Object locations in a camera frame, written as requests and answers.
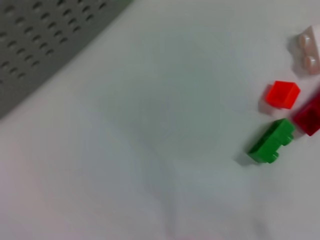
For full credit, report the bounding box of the green toy brick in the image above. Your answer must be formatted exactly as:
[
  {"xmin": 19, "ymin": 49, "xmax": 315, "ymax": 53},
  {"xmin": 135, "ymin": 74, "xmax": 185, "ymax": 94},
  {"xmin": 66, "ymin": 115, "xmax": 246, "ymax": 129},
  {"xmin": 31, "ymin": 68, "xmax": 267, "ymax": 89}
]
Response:
[{"xmin": 247, "ymin": 118, "xmax": 296, "ymax": 165}]

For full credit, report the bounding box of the dark red toy brick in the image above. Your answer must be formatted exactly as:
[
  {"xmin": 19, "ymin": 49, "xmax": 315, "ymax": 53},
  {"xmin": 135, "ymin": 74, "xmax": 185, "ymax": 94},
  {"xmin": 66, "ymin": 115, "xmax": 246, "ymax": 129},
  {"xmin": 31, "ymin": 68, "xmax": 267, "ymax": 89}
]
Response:
[{"xmin": 292, "ymin": 89, "xmax": 320, "ymax": 137}]

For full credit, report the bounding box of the white toy brick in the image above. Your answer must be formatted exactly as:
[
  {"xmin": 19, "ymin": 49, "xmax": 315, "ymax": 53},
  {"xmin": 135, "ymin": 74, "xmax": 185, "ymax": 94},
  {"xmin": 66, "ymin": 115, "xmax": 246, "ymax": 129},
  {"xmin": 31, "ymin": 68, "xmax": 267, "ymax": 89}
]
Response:
[{"xmin": 291, "ymin": 24, "xmax": 320, "ymax": 76}]

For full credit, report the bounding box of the grey-green perforated storage bin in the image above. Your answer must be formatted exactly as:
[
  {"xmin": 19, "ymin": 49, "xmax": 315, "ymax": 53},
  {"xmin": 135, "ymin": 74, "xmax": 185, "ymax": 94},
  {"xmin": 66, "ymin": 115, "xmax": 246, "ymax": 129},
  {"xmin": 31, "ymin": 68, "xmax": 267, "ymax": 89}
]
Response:
[{"xmin": 0, "ymin": 0, "xmax": 135, "ymax": 121}]

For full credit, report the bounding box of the small red cube brick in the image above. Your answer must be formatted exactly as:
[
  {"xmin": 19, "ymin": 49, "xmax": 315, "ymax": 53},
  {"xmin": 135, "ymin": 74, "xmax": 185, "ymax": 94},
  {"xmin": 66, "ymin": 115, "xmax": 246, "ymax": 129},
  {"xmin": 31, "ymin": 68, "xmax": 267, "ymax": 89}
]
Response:
[{"xmin": 264, "ymin": 80, "xmax": 301, "ymax": 110}]

